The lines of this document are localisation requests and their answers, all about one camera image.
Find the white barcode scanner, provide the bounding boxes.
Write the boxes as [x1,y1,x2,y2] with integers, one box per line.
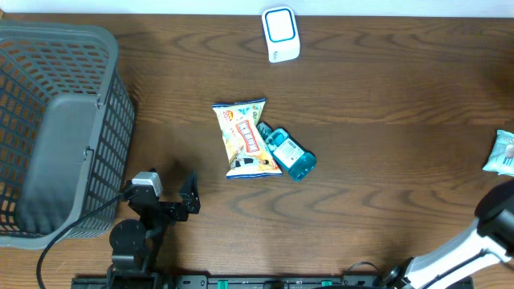
[261,6,300,63]

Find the yellow red snack bag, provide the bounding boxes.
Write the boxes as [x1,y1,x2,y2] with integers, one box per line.
[212,98,282,179]

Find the grey plastic shopping basket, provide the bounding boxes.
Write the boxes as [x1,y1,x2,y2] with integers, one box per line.
[1,21,135,250]

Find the black left camera cable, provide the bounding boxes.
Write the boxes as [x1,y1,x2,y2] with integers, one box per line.
[35,192,125,289]

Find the light teal wipes packet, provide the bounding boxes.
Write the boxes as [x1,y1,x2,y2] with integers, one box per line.
[483,130,514,177]

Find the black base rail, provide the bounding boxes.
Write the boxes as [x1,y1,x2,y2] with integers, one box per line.
[71,274,475,289]

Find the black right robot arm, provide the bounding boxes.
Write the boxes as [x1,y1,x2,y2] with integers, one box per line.
[377,180,513,288]

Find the teal mouthwash bottle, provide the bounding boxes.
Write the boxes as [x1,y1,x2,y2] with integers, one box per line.
[257,122,317,181]

